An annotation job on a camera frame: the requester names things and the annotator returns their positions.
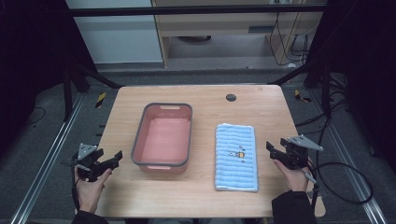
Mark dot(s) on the black horizontal frame bar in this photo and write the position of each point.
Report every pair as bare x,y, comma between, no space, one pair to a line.
186,11

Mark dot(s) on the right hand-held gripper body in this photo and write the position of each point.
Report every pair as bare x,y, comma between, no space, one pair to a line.
296,155

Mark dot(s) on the light wooden desk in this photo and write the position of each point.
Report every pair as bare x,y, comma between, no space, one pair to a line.
218,23

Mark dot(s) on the white cabinet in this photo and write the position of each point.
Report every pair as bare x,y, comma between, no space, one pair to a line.
118,37

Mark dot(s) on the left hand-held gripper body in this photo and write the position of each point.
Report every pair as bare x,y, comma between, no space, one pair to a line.
88,166

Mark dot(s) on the blue striped towel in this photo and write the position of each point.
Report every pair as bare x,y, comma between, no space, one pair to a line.
235,168

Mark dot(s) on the dark round table grommet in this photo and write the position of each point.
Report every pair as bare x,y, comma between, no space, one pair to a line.
231,97

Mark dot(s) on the dark curtain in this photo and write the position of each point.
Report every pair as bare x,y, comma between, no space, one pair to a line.
28,62
367,62

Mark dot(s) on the pink plastic basin grey rim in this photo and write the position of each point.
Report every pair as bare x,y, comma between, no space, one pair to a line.
163,140

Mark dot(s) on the yellow black tape marker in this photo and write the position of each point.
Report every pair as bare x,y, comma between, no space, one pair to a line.
299,95
100,99

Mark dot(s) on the aluminium floor rail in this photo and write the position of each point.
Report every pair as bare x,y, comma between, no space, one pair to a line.
342,149
55,146

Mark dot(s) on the person's left hand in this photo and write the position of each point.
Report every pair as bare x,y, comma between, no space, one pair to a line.
89,194

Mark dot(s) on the person's right hand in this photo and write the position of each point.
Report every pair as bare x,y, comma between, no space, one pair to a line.
295,180

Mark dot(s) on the black metal stand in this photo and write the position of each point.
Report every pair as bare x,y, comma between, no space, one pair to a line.
67,93
326,93

